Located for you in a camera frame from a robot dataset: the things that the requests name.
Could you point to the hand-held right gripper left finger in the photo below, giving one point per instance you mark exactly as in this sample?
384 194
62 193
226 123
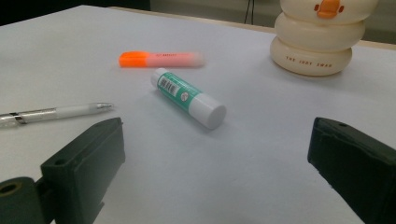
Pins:
84 165

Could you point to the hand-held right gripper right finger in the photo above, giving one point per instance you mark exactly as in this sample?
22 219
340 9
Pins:
358 165

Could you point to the orange highlighter pen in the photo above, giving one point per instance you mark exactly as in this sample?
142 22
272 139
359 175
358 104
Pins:
146 59

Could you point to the green and white glue stick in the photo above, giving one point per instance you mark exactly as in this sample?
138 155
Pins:
190 96

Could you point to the cream duck-shaped pen holder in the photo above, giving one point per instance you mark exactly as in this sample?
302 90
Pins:
314 40

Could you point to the clear ballpoint pen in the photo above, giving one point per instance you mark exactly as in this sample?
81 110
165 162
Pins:
62 112

